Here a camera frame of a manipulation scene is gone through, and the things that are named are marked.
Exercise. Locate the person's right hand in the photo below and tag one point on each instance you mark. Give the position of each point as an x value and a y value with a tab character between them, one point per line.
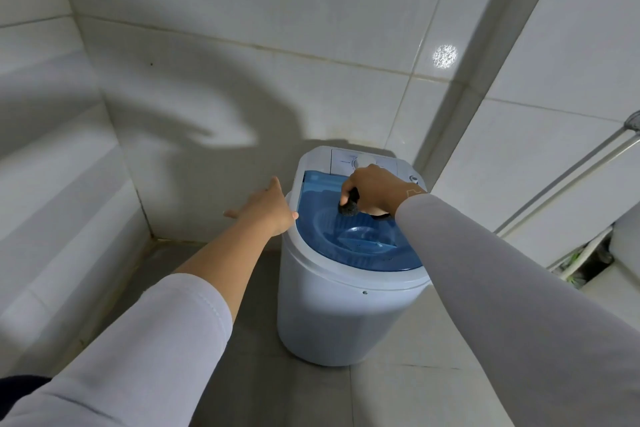
382	189

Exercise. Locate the person's left hand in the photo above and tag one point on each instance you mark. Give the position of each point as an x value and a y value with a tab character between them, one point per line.
267	211

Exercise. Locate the person's right fingers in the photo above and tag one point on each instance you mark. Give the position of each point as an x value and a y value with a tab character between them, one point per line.
349	188

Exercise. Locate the person's left fingers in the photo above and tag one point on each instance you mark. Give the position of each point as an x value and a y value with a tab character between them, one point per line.
272	190

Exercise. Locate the black scrubbing pad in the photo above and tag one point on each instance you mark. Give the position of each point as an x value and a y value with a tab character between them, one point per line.
348	206

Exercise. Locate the person's left forearm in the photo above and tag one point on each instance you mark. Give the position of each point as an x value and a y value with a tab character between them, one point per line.
165	321

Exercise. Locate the person's right forearm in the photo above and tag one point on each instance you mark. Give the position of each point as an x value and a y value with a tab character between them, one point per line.
505	301

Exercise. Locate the white washer control panel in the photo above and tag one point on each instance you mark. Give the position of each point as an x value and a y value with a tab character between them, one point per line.
345	161

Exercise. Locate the blue transparent washer lid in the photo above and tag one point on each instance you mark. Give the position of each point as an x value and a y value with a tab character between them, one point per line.
350	241

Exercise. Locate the grey washer control knob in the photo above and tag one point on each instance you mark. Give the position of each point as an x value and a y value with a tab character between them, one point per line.
414	180

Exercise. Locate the white mini washing machine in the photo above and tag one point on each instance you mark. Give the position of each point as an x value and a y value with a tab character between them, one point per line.
340	311

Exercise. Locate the grey pipe fitting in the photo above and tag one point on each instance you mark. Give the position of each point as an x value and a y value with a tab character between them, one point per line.
633	120

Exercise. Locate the dark navy garment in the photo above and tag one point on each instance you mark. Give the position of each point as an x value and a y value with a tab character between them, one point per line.
20	386

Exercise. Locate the white wall pipe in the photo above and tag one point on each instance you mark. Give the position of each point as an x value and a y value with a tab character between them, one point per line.
575	187
565	181

